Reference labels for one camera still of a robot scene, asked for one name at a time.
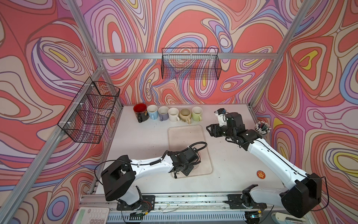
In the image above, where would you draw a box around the red round sticker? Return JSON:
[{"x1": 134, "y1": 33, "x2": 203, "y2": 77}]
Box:
[{"x1": 256, "y1": 170, "x2": 266, "y2": 179}]

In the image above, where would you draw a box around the white device bottom right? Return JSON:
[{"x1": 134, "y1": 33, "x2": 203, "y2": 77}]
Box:
[{"x1": 271, "y1": 212, "x2": 296, "y2": 224}]

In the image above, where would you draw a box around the light blue mug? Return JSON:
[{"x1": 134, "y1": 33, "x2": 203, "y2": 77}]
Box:
[{"x1": 147, "y1": 105, "x2": 158, "y2": 120}]

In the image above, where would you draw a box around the purple mug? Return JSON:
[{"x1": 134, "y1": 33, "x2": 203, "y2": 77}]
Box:
[{"x1": 158, "y1": 106, "x2": 169, "y2": 121}]

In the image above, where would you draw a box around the black wire basket left wall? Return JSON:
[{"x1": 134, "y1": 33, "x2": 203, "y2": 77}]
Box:
[{"x1": 57, "y1": 78, "x2": 120, "y2": 144}]

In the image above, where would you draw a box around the black wire basket wall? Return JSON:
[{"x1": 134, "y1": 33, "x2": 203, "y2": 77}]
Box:
[
  {"x1": 161, "y1": 47, "x2": 222, "y2": 80},
  {"x1": 57, "y1": 78, "x2": 120, "y2": 144}
]

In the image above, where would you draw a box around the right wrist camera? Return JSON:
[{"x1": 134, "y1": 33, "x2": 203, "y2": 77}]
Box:
[{"x1": 214, "y1": 108, "x2": 227, "y2": 127}]

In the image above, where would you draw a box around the white desk telephone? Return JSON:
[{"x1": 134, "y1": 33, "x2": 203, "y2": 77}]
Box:
[{"x1": 73, "y1": 207, "x2": 110, "y2": 224}]

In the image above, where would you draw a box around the white small mug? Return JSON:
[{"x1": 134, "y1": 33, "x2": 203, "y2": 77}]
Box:
[{"x1": 168, "y1": 107, "x2": 180, "y2": 122}]

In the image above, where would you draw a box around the black wire basket back wall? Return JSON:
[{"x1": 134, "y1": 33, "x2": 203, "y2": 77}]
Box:
[{"x1": 161, "y1": 47, "x2": 222, "y2": 80}]

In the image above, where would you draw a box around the black skull mug red inside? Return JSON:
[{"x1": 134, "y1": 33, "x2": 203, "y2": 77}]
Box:
[{"x1": 133, "y1": 103, "x2": 149, "y2": 123}]

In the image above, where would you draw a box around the cream speckled round mug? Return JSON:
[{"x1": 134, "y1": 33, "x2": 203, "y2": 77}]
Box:
[{"x1": 179, "y1": 108, "x2": 192, "y2": 124}]

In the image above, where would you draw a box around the light green mug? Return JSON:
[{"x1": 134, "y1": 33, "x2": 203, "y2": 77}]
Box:
[{"x1": 192, "y1": 106, "x2": 203, "y2": 121}]

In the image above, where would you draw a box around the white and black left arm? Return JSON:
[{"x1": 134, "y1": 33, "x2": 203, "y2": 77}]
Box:
[{"x1": 101, "y1": 144, "x2": 201, "y2": 206}]

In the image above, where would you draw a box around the beige plastic tray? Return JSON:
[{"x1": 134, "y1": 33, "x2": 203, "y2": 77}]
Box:
[{"x1": 168, "y1": 125, "x2": 213, "y2": 178}]

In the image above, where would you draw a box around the pen holder with pens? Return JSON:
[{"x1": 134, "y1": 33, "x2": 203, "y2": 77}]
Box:
[{"x1": 255, "y1": 121, "x2": 271, "y2": 135}]

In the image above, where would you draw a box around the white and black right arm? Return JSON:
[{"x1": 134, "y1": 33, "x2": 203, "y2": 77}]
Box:
[{"x1": 206, "y1": 108, "x2": 322, "y2": 218}]

